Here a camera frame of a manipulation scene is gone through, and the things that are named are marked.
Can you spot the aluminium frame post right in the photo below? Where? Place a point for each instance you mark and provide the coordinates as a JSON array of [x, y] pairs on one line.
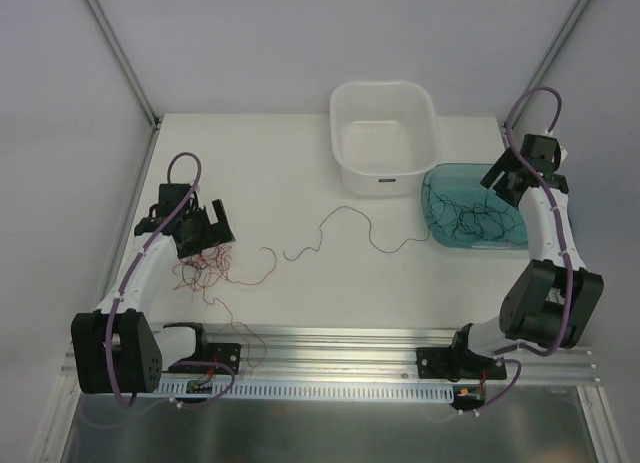
[[560, 40]]

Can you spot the white slotted cable duct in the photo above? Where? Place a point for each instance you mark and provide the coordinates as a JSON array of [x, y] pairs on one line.
[[405, 392]]

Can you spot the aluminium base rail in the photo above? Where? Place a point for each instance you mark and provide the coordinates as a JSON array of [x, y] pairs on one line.
[[375, 355]]

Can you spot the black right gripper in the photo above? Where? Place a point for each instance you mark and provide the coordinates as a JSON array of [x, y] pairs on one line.
[[505, 175]]

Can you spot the aluminium frame post left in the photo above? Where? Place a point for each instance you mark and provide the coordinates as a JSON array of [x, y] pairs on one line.
[[108, 34]]

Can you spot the white plastic tub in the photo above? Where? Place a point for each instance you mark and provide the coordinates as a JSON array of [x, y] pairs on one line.
[[385, 137]]

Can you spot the teal transparent plastic bin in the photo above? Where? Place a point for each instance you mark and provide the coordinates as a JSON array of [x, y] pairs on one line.
[[460, 213]]

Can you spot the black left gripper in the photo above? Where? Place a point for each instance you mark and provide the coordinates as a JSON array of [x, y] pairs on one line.
[[209, 231]]

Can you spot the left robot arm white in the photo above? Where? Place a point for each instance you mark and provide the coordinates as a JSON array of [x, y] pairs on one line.
[[114, 346]]

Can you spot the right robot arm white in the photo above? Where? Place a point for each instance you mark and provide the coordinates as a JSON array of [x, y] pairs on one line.
[[551, 302]]

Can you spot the aluminium frame post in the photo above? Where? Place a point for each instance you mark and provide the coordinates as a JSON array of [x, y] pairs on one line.
[[108, 34], [560, 40]]

